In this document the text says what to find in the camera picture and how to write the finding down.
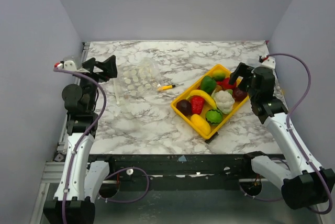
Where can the red strawberry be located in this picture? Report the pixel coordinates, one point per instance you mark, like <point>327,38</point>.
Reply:
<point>197,104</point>

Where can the yellow green mango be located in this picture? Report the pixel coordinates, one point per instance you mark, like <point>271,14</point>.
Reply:
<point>218,75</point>

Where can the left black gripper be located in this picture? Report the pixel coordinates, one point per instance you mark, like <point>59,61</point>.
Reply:
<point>109,66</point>

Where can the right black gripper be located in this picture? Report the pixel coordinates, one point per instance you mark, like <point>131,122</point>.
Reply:
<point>247,75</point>

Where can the red apple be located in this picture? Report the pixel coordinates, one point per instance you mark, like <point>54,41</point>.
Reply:
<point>225,84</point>

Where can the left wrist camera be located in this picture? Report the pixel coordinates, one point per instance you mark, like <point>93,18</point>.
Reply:
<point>70,63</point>

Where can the dark red plum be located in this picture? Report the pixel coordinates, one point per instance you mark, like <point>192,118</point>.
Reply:
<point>239,94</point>

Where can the yellow lemon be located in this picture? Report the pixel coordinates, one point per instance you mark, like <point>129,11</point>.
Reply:
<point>201,124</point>

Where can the yellow banana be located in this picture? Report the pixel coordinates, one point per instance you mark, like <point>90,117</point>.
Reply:
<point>204,95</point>

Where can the white cauliflower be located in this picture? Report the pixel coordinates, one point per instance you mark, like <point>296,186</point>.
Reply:
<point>224,101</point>

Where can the black table front rail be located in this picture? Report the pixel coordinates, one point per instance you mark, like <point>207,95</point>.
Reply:
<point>176,172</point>

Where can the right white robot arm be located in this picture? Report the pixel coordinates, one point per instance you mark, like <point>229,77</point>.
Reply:
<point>305,182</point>

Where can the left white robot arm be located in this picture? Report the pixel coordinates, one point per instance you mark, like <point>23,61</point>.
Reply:
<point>74,199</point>

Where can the clear zip top bag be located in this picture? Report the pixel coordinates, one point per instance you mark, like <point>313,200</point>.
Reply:
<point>137,80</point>

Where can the green bell pepper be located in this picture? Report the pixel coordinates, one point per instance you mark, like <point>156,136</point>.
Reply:
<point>208,84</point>

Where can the yellow handled screwdriver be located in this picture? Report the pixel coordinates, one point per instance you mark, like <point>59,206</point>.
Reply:
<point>168,87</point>

